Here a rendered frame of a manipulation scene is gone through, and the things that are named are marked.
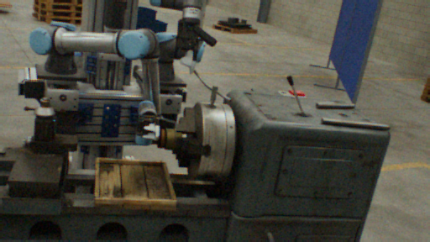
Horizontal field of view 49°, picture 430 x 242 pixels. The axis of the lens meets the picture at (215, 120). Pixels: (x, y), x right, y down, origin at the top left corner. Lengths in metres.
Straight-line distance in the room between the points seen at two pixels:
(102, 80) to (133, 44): 0.53
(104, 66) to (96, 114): 0.25
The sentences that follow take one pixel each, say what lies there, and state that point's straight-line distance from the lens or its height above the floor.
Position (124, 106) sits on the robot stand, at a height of 1.02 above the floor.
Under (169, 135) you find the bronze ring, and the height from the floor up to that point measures 1.11.
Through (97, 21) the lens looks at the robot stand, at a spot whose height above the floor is 1.39.
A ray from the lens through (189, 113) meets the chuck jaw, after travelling 1.89.
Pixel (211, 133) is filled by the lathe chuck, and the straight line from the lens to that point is 1.73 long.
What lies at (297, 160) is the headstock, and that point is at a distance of 1.80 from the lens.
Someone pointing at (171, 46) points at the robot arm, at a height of 1.34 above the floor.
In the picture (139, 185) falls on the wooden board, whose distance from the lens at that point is 1.90.
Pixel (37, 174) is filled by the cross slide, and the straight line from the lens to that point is 1.76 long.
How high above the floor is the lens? 1.75
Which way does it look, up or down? 18 degrees down
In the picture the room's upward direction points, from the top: 10 degrees clockwise
